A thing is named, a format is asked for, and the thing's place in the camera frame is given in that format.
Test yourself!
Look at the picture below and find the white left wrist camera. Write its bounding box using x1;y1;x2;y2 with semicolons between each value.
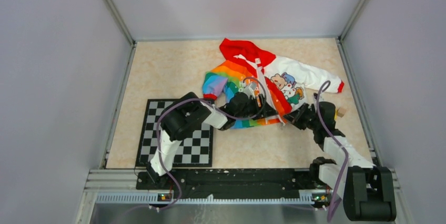
242;82;259;98

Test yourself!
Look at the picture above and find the beige wooden small block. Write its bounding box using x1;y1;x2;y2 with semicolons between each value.
337;107;347;117

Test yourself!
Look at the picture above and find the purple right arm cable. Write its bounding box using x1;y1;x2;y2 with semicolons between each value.
315;80;349;222

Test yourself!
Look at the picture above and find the rainbow and white kids jacket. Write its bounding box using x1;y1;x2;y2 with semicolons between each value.
202;38;344;129

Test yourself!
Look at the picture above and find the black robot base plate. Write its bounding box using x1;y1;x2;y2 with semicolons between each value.
136;168;325;199

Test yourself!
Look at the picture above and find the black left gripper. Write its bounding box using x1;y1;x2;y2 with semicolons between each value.
234;93;278;120

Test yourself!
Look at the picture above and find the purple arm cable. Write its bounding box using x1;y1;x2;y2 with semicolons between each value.
149;76;267;212
315;80;349;222

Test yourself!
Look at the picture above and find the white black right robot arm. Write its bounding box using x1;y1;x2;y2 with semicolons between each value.
284;101;397;222

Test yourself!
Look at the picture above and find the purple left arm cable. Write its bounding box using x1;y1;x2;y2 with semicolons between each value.
149;76;267;212

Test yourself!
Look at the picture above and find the black white checkerboard mat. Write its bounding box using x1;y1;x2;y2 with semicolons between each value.
135;98;215;168

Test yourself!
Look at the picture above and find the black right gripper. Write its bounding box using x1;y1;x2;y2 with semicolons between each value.
282;103;321;131

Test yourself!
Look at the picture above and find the aluminium frame rail front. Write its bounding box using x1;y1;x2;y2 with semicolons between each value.
75;168;398;224

